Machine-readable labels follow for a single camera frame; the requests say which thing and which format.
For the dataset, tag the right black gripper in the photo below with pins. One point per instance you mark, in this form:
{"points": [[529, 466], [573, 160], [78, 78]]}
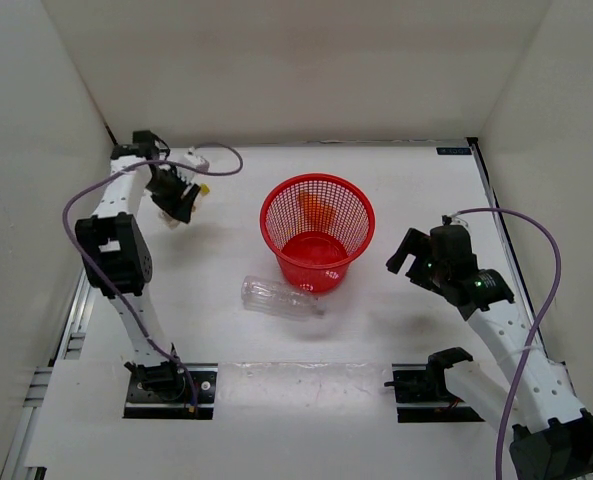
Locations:
{"points": [[417, 244]]}

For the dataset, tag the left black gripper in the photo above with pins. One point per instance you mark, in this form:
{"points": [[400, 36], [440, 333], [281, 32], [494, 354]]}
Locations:
{"points": [[177, 207]]}

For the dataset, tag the clear bottle with yellow label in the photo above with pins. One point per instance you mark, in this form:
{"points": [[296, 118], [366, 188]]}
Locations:
{"points": [[192, 202]]}

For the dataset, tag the orange juice plastic bottle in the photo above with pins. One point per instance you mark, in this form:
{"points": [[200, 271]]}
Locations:
{"points": [[318, 213]]}

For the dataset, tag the large clear plastic bottle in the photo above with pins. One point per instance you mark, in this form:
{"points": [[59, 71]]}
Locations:
{"points": [[279, 299]]}

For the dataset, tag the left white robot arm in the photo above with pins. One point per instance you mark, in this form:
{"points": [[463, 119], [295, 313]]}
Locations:
{"points": [[119, 264]]}

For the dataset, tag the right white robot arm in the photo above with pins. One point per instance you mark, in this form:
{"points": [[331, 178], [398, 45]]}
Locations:
{"points": [[546, 429]]}

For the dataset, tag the red mesh plastic bin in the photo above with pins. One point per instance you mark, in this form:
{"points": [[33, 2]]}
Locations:
{"points": [[314, 260]]}

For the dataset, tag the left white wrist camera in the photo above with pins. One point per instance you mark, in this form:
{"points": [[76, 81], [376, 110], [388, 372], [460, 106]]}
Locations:
{"points": [[196, 161]]}

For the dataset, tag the right black frame rail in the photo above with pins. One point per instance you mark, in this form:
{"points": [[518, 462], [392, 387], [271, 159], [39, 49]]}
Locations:
{"points": [[500, 220]]}

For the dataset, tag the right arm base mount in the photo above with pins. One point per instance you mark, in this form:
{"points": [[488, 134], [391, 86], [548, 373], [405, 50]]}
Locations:
{"points": [[421, 394]]}

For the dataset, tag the left aluminium frame rail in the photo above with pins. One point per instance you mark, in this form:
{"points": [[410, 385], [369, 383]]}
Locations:
{"points": [[69, 347]]}

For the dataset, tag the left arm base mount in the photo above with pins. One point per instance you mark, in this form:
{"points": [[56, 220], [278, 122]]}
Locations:
{"points": [[159, 393]]}

